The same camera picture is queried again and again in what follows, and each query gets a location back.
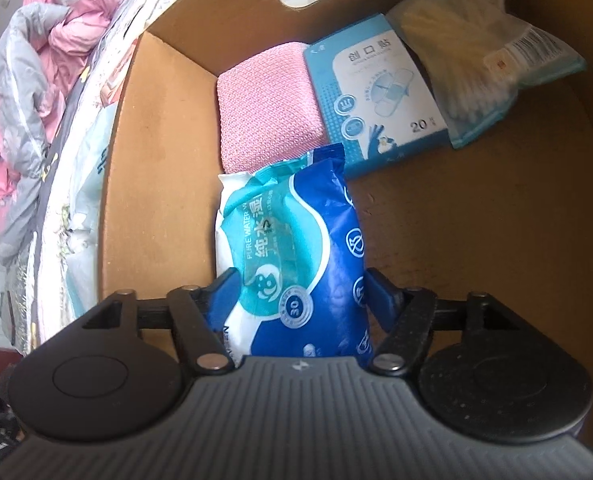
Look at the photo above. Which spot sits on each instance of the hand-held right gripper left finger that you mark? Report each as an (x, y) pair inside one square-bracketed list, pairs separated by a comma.
[(224, 286)]

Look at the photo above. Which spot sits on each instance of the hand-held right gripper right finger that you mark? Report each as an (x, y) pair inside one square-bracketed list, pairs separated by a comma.
[(380, 292)]

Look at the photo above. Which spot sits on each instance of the blue wet wipes pack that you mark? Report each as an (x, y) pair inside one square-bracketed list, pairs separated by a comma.
[(296, 240)]

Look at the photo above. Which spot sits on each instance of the brown cardboard box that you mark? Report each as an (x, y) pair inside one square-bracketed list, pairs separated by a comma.
[(166, 160)]

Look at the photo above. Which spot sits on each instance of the pink knitted sponge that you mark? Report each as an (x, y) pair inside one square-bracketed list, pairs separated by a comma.
[(266, 105)]

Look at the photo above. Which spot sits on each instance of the blue bandage box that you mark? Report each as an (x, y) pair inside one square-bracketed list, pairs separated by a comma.
[(376, 100)]

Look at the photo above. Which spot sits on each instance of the bag of cotton swabs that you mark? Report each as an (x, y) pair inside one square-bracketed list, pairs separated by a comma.
[(456, 50)]

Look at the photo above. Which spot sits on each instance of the white plastic bag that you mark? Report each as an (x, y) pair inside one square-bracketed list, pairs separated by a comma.
[(91, 185)]

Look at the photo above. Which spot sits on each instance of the mattress with quilted cover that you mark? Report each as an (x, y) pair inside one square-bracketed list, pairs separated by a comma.
[(61, 210)]

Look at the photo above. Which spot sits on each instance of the pink and grey quilt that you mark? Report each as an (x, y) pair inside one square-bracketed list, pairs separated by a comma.
[(21, 110)]

